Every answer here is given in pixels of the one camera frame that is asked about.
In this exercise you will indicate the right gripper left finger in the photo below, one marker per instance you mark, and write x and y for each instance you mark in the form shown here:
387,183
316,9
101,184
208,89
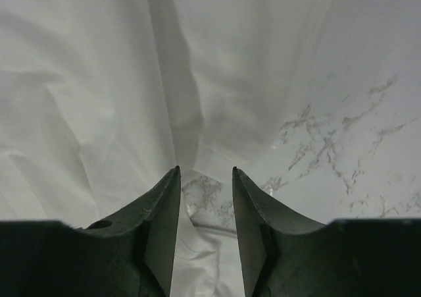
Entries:
128,253

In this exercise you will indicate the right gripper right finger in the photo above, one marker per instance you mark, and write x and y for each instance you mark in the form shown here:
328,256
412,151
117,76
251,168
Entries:
284,253

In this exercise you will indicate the white t shirt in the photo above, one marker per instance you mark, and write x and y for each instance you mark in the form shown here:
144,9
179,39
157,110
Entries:
101,98

